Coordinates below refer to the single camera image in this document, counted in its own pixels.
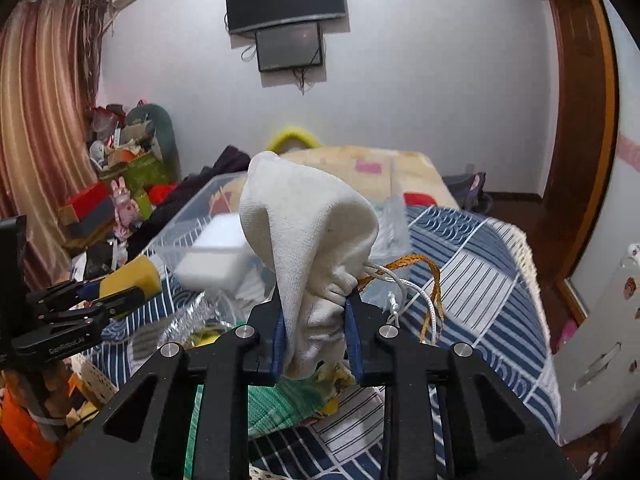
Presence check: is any dark backpack on floor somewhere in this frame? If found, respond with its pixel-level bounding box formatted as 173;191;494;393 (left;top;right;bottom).
442;171;494;214

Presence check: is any clear plastic storage box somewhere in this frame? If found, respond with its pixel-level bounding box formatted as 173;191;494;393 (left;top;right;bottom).
149;167;411;304

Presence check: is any pink plush bunny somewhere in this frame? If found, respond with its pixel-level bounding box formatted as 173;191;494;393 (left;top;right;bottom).
111;177;142;242

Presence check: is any floral yellow silk scarf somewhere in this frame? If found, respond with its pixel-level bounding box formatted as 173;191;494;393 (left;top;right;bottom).
309;360;356;418

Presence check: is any green knitted cloth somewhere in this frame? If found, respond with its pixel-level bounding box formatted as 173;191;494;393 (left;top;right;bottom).
183;376;327;480

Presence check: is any yellow sponge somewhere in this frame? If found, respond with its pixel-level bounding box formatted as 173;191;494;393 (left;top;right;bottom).
99;255;162;302

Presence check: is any white drawstring cloth bag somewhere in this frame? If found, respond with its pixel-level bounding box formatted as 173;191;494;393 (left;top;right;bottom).
239;152;378;379

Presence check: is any red storage box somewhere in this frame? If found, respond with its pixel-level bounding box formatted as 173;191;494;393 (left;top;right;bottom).
58;182;108;226

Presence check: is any yellow curved pillow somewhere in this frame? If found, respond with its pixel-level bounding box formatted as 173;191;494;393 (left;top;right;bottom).
266;126;323;154

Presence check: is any beige patterned blanket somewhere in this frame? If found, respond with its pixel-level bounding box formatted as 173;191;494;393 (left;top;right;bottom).
219;144;461;212

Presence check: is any blue white patterned bedspread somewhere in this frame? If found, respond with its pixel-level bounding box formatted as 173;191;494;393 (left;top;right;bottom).
84;206;561;479

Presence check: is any wooden door frame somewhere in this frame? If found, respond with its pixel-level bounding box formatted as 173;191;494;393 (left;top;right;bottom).
530;0;618;322

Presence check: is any small dark wall screen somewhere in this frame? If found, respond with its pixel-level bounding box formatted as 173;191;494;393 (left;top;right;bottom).
255;22;323;73

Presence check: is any green cardboard box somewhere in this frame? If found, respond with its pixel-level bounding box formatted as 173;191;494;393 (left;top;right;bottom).
99;153;176;194

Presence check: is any yellow felt ball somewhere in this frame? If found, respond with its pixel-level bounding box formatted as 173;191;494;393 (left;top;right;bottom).
186;327;224;348

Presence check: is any striped brown curtain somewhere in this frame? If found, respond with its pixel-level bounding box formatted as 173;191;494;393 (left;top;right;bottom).
1;0;96;289

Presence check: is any teal plush toy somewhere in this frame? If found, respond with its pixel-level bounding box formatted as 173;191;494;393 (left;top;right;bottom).
126;103;179;174

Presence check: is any white foam block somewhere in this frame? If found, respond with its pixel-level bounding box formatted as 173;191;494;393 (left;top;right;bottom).
172;212;253;292

